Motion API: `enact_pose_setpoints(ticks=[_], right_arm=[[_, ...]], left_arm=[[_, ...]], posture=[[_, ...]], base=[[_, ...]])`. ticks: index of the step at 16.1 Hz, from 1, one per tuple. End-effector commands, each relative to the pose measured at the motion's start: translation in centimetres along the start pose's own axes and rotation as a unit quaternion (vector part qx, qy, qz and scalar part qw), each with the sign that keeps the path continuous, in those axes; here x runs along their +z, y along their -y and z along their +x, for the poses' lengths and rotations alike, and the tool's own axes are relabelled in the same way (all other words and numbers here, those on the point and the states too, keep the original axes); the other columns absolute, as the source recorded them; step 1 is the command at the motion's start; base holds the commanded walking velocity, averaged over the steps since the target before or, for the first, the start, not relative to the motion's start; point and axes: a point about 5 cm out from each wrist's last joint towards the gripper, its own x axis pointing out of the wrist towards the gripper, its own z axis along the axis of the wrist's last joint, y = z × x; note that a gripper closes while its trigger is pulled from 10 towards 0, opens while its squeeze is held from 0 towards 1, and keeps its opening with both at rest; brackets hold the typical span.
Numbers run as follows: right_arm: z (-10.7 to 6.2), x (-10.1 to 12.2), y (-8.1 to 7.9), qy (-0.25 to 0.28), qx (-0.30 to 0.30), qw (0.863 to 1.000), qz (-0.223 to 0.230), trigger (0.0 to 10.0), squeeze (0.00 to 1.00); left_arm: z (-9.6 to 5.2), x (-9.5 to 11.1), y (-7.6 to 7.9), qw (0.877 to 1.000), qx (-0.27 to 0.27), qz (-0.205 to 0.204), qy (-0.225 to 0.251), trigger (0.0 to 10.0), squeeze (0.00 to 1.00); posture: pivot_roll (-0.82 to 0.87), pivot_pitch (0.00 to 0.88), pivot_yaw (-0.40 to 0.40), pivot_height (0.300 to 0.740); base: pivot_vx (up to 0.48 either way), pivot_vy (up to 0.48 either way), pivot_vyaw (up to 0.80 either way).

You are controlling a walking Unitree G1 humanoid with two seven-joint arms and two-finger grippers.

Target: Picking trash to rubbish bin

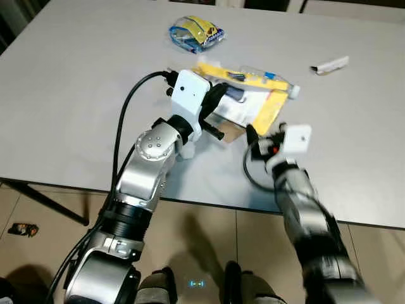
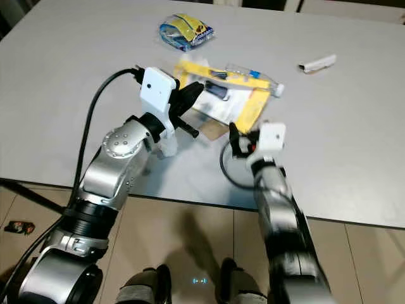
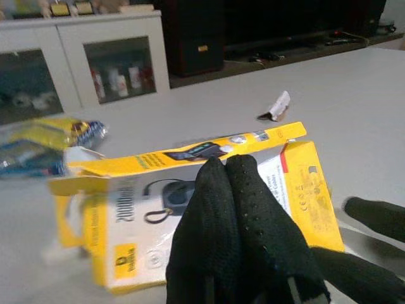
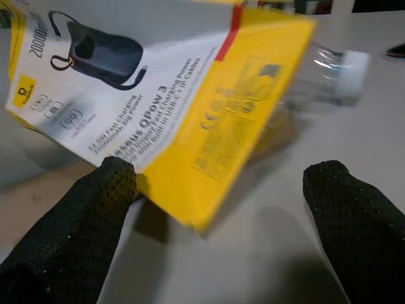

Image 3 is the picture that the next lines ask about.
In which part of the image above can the black loudspeaker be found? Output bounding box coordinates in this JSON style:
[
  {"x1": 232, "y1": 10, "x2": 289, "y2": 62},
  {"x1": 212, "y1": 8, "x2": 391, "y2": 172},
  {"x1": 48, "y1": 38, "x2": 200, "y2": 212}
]
[{"x1": 154, "y1": 0, "x2": 225, "y2": 77}]

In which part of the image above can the black television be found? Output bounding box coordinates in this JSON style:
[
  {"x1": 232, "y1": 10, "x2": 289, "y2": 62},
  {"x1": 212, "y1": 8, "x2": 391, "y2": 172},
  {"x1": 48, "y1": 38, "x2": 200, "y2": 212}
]
[{"x1": 223, "y1": 0, "x2": 389, "y2": 45}]

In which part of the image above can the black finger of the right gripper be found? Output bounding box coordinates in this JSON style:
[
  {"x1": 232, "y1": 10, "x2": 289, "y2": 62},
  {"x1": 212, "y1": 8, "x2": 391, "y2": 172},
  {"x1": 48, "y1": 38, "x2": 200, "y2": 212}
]
[
  {"x1": 311, "y1": 246, "x2": 405, "y2": 304},
  {"x1": 344, "y1": 196, "x2": 405, "y2": 244}
]

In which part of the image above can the dark low television bench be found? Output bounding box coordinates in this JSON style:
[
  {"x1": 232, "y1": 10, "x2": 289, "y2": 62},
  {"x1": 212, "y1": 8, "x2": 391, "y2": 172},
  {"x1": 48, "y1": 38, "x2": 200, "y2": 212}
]
[{"x1": 169, "y1": 30, "x2": 405, "y2": 89}]

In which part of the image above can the yellow blue snack packet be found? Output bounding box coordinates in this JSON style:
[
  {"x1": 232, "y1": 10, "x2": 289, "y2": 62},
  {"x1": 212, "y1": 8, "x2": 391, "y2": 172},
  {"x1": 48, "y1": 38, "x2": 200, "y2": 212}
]
[{"x1": 0, "y1": 116, "x2": 110, "y2": 180}]

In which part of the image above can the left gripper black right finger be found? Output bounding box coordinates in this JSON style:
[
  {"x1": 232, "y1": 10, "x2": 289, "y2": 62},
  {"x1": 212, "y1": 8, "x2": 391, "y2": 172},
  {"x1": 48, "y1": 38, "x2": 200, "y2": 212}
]
[{"x1": 225, "y1": 154, "x2": 332, "y2": 304}]

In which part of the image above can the white red bottle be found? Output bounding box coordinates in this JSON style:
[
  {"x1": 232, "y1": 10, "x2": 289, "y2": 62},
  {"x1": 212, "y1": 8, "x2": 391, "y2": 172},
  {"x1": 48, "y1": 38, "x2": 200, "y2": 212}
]
[
  {"x1": 128, "y1": 65, "x2": 143, "y2": 90},
  {"x1": 109, "y1": 68, "x2": 130, "y2": 98},
  {"x1": 90, "y1": 68, "x2": 106, "y2": 102}
]

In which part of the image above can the white glass door cabinet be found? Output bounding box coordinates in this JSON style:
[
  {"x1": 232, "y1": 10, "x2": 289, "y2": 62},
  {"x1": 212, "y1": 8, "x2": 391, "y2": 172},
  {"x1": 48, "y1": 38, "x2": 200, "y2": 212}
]
[{"x1": 0, "y1": 9, "x2": 171, "y2": 126}]

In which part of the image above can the small white paper box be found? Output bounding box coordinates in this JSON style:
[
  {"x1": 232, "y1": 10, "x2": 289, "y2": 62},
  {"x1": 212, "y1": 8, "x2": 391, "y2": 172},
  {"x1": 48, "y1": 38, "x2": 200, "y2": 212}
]
[{"x1": 256, "y1": 91, "x2": 292, "y2": 122}]

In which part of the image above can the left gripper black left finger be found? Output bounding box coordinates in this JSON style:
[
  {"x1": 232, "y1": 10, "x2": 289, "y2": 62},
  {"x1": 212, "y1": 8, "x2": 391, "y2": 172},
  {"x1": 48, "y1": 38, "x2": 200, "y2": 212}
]
[{"x1": 166, "y1": 156, "x2": 244, "y2": 304}]

